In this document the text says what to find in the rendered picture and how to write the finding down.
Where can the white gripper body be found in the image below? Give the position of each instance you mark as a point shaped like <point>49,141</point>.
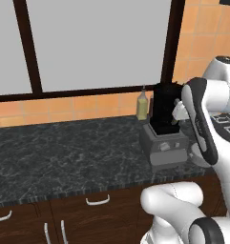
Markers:
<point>180,111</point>

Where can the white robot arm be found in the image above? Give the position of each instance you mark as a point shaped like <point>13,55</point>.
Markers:
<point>221,149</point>

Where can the grey blender with black jar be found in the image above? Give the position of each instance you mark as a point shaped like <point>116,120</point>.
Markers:
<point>164,139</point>

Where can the yellowish glass bottle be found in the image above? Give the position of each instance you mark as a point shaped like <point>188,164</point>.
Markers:
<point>142,106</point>

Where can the dark wood drawer front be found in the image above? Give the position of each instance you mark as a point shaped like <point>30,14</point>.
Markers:
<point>113,203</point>
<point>21,216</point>

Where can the black extractor hood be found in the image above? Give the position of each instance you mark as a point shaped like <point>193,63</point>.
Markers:
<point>228,2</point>

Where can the dark wood cupboard door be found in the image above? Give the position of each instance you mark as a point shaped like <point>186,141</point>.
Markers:
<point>97,232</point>
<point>17,235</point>

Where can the dark brown window frame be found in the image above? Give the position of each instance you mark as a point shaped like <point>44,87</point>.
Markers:
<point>33,63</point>

